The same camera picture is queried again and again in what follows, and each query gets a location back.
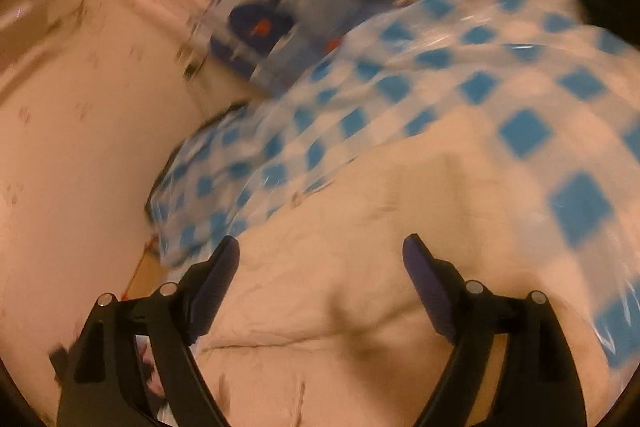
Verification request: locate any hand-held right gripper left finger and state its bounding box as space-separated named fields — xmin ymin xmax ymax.
xmin=56 ymin=235 xmax=241 ymax=427

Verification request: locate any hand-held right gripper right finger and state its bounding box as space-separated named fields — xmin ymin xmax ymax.
xmin=402 ymin=234 xmax=588 ymax=427

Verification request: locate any white quilted garment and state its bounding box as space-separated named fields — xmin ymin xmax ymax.
xmin=165 ymin=112 xmax=601 ymax=427

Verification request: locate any blue checked bed cover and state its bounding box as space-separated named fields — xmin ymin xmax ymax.
xmin=145 ymin=0 xmax=640 ymax=368

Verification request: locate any wooden bed frame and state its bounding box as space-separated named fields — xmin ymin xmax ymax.
xmin=120 ymin=242 xmax=171 ymax=303

